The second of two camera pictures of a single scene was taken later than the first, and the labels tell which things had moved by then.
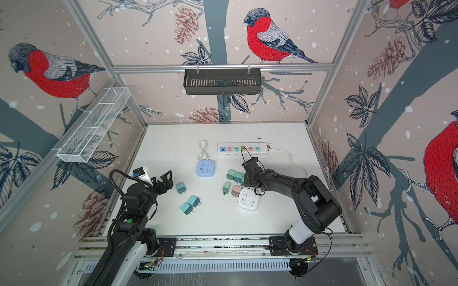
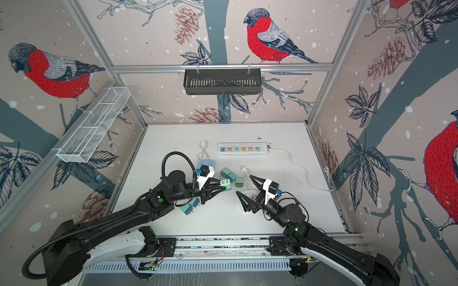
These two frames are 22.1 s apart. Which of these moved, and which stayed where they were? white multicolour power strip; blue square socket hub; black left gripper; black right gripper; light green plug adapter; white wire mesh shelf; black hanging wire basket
Moved: light green plug adapter; black left gripper; black right gripper
Stayed: blue square socket hub; white multicolour power strip; black hanging wire basket; white wire mesh shelf
